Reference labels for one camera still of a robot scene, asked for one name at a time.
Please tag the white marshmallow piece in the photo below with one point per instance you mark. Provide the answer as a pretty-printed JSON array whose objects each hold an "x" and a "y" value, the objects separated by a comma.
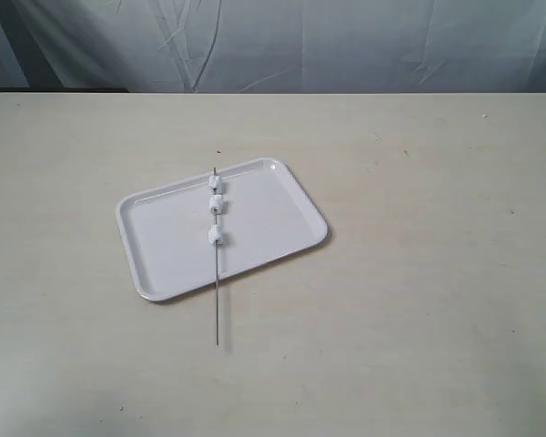
[
  {"x": 215, "y": 184},
  {"x": 216, "y": 235},
  {"x": 216, "y": 204}
]

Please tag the thin metal skewer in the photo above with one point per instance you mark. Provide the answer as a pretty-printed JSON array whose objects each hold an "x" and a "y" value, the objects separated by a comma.
[{"x": 217, "y": 298}]

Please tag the white rectangular plastic tray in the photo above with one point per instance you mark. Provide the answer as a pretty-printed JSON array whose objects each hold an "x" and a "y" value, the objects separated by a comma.
[{"x": 267, "y": 216}]

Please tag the grey fabric backdrop curtain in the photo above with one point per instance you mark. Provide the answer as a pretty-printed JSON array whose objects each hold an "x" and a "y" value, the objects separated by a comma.
[{"x": 274, "y": 46}]

